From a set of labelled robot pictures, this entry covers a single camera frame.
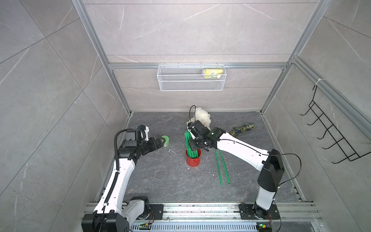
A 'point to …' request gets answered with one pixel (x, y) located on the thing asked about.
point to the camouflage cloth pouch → (236, 131)
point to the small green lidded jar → (167, 140)
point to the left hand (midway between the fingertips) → (159, 140)
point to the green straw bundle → (191, 152)
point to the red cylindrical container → (193, 162)
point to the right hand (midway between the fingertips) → (192, 143)
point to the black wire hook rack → (341, 142)
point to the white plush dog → (200, 115)
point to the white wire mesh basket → (191, 78)
